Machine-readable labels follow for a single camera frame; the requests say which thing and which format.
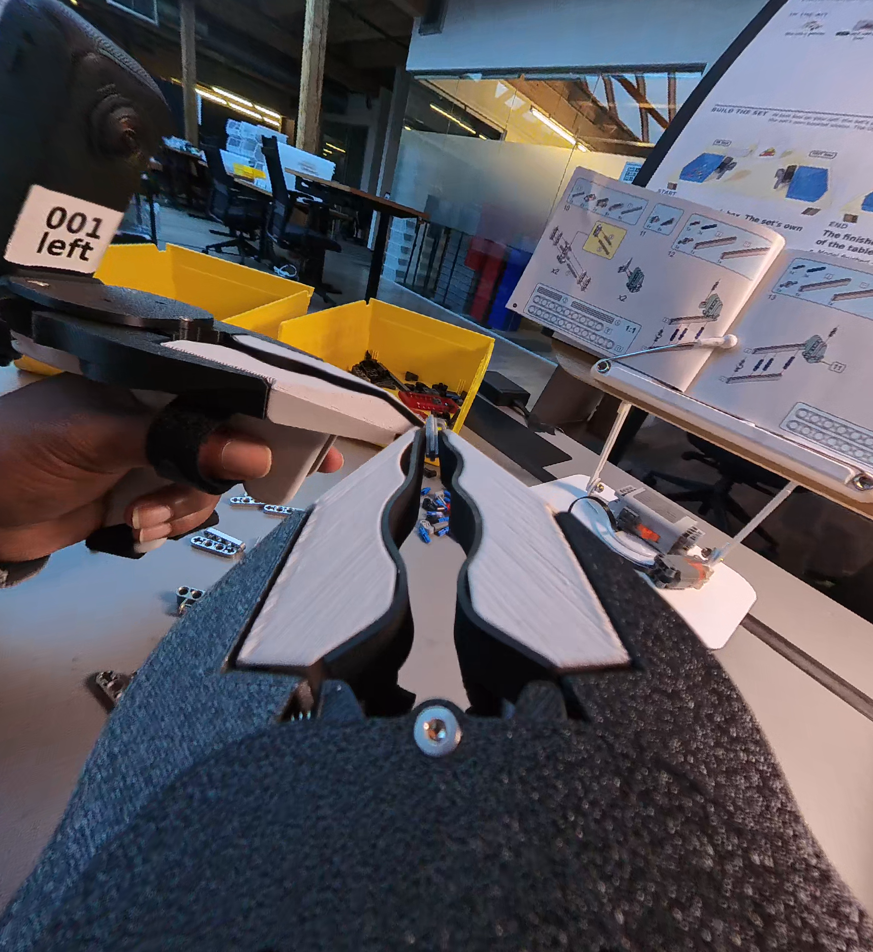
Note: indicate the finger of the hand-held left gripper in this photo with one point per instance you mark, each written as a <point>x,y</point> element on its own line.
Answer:
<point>332,405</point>
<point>288,351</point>

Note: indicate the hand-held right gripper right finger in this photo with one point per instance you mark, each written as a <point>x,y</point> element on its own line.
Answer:
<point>548,595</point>

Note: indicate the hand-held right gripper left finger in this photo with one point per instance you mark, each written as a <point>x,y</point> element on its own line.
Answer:
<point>317,595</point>

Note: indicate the dark grey connector piece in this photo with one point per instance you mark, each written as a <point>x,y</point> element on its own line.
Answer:
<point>432,435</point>

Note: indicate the yellow bin with red panels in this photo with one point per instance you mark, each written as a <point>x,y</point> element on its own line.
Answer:
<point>421,349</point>

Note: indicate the grey desk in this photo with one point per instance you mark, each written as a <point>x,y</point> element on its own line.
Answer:
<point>35,654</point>

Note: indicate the person's left hand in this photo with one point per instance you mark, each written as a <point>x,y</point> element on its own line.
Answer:
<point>35,461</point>

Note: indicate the heap of dark building pieces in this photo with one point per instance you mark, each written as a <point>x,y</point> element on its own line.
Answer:
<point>377,372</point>

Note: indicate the scattered chrome beams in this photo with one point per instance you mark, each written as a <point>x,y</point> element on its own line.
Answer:
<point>217,543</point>

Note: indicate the grey motor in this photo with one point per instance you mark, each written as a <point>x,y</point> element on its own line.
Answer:
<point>678,571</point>

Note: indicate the black office chair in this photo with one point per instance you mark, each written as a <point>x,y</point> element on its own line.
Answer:
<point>228,201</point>
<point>295,216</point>
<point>719,476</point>

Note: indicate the grey battery box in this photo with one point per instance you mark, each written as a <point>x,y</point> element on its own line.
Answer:
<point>663,520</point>

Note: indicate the pile of small coloured connectors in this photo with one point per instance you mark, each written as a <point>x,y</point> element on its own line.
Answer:
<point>433,513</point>

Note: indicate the wooden book stand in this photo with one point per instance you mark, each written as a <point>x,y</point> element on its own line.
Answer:
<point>704,617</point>

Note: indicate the stack of grey crates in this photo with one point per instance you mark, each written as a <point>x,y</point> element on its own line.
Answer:
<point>429,253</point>

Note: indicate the black power adapter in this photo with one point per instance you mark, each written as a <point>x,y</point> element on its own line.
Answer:
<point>503,387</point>

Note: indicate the wooden top table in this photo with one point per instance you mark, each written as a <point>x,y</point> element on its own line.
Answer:
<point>362,193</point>

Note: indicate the stack of red crates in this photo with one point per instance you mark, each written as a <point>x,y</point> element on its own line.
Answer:
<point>485,275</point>

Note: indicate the stack of white boxes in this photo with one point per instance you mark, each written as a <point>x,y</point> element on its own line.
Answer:
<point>280,149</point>

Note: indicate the blue crate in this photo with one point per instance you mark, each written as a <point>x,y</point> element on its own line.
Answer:
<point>511,290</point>

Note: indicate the instruction booklet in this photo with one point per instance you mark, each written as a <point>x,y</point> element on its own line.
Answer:
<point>630,282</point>

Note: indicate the white paper notice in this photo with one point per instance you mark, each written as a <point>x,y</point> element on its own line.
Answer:
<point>632,172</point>

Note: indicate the white instruction sheet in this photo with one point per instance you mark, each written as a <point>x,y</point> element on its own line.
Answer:
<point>816,111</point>

